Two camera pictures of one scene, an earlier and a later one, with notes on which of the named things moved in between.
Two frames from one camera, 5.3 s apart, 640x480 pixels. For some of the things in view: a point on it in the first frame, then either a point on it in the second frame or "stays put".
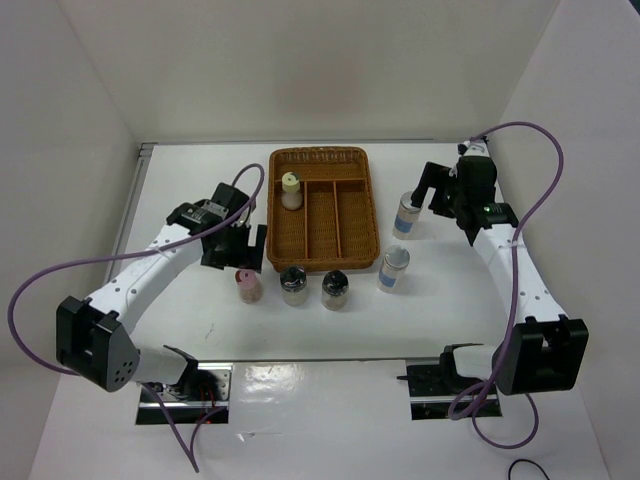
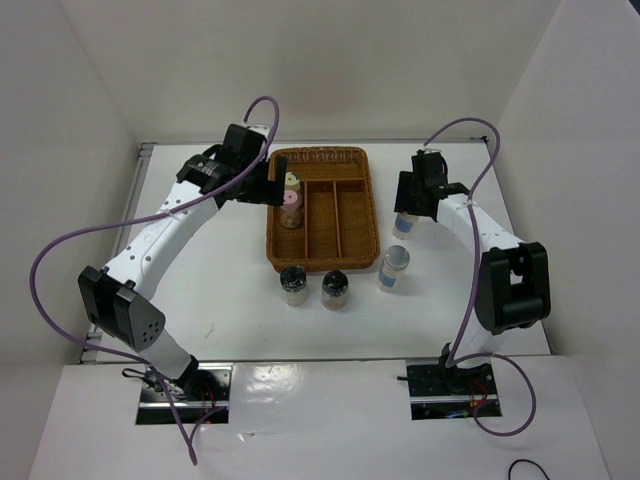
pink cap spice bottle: x=251 y=291 → x=290 y=201
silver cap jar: x=391 y=278 stays put
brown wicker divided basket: x=336 y=225 stays put
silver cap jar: x=407 y=219 stays put
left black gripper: x=249 y=257 → x=270 y=192
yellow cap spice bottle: x=291 y=197 stays put
